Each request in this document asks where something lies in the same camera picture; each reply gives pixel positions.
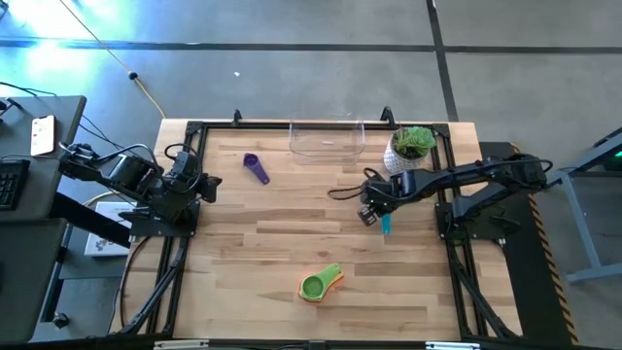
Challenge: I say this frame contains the grey desk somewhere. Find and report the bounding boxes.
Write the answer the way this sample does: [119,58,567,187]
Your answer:
[0,95,87,225]

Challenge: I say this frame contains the black desk leg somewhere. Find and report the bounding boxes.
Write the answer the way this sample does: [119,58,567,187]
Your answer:
[48,192,135,249]

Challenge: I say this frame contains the white printed booklet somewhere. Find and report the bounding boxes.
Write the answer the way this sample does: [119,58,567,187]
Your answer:
[85,201,140,258]

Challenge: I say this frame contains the grey desk leg frame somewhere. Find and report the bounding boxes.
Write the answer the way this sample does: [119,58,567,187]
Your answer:
[536,126,622,285]

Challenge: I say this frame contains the black hazard-striped floor mat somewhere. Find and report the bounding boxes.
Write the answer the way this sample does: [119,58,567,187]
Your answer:
[478,141,579,346]

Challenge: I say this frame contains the orange measuring cup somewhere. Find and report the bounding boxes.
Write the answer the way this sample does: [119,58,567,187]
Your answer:
[297,269,346,304]

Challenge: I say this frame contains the white smartphone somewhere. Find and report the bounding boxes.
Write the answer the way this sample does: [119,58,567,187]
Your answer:
[30,115,57,157]

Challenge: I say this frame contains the yellow floor cable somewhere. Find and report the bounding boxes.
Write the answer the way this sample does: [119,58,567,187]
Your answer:
[57,0,167,120]

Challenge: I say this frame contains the black device with green light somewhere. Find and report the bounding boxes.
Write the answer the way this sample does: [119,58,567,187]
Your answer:
[602,145,622,172]

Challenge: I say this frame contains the clear plastic basket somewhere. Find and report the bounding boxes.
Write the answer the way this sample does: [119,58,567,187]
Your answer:
[289,114,366,158]

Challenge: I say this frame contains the green measuring cup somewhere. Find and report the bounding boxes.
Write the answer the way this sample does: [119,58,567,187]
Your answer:
[299,262,342,300]

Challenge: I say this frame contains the purple measuring cup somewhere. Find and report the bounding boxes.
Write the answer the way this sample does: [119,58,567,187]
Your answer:
[242,153,271,186]

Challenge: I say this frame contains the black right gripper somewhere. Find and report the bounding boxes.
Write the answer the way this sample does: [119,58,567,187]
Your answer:
[358,171,414,228]

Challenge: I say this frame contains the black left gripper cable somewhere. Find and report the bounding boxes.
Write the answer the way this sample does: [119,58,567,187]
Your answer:
[96,142,203,176]

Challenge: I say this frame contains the succulent in white geometric pot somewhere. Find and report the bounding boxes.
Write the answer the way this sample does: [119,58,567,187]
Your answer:
[383,125,437,178]

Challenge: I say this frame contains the black aluminium table frame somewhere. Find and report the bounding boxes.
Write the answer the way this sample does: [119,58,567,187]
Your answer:
[118,119,524,341]

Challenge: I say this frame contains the silver table bracket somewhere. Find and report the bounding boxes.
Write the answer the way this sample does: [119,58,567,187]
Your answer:
[426,341,481,350]
[154,339,210,350]

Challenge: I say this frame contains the black keyboard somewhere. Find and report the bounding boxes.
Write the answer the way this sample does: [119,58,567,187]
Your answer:
[0,158,31,211]

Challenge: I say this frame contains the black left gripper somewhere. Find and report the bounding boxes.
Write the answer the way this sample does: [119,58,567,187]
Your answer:
[168,150,224,203]

